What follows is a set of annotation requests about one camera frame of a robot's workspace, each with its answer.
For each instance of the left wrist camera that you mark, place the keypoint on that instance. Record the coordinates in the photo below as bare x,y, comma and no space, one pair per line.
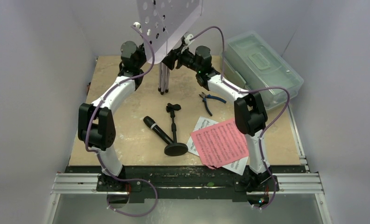
137,25

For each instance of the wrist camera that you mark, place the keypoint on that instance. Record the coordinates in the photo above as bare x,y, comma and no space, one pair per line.
137,25
187,39

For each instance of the lilac folding music stand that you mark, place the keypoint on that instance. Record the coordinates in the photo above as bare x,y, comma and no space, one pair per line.
164,22

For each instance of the aluminium rail frame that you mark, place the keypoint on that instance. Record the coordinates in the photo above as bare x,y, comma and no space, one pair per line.
299,199

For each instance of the clear plastic storage box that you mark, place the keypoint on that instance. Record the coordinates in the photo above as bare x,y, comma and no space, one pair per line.
251,63

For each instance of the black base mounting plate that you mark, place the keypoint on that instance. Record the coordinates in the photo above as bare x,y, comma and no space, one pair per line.
173,182

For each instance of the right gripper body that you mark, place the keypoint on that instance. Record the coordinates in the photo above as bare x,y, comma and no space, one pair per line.
174,58

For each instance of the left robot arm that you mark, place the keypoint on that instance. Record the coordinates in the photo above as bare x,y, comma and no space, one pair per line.
96,126

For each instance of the black handheld microphone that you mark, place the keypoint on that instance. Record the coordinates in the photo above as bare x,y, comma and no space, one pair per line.
151,124

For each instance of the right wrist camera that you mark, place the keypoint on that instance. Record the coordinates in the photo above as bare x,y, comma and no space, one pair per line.
187,39

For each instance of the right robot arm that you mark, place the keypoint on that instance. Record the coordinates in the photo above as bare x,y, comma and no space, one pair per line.
249,110

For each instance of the black desktop microphone stand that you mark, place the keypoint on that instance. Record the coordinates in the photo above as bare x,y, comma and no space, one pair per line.
175,148

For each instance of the pink sheet music page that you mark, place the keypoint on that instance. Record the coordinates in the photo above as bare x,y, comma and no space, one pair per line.
220,144

